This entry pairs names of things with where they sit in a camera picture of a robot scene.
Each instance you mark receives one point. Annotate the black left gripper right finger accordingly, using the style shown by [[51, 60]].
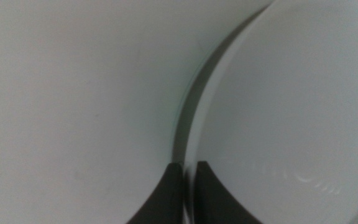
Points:
[[213, 202]]

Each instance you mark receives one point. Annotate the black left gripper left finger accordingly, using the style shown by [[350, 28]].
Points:
[[166, 199]]

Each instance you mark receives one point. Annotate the white shallow bowl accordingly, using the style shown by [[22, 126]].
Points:
[[291, 93]]

